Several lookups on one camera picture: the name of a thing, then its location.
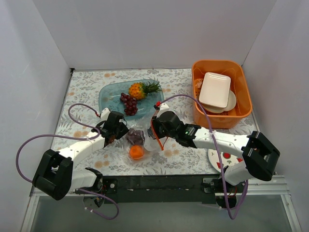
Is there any purple fake grape bunch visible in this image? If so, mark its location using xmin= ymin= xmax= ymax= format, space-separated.
xmin=126 ymin=128 xmax=145 ymax=145
xmin=120 ymin=93 xmax=138 ymax=116

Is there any clear zip top bag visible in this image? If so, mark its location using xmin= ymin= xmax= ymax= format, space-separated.
xmin=124 ymin=112 xmax=168 ymax=162

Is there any fake pineapple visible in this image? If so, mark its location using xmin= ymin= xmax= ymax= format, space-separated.
xmin=128 ymin=81 xmax=162 ymax=100

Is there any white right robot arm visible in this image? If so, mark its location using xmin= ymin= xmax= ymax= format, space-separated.
xmin=149 ymin=111 xmax=280 ymax=192

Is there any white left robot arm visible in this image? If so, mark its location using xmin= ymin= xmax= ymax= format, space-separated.
xmin=32 ymin=108 xmax=128 ymax=201

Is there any fake orange fruit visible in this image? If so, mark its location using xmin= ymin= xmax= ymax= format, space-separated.
xmin=129 ymin=145 xmax=144 ymax=160

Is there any teal transparent plastic tray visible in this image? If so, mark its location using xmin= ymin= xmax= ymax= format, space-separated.
xmin=98 ymin=79 xmax=164 ymax=120

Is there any white rectangular plate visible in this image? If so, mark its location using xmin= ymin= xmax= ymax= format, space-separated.
xmin=198 ymin=72 xmax=231 ymax=108

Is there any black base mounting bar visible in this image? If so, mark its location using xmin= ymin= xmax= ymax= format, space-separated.
xmin=82 ymin=174 xmax=239 ymax=210

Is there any orange plastic basket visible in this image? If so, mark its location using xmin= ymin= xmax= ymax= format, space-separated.
xmin=192 ymin=59 xmax=253 ymax=129

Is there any cream round plate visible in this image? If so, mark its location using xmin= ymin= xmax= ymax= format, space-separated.
xmin=201 ymin=90 xmax=237 ymax=114

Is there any watermelon pattern round plate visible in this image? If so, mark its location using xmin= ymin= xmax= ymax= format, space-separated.
xmin=207 ymin=149 xmax=243 ymax=173

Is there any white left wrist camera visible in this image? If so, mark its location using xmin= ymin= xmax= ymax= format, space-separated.
xmin=100 ymin=108 xmax=111 ymax=121

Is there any aluminium frame rail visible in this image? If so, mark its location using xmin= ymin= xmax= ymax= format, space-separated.
xmin=241 ymin=175 xmax=302 ymax=232

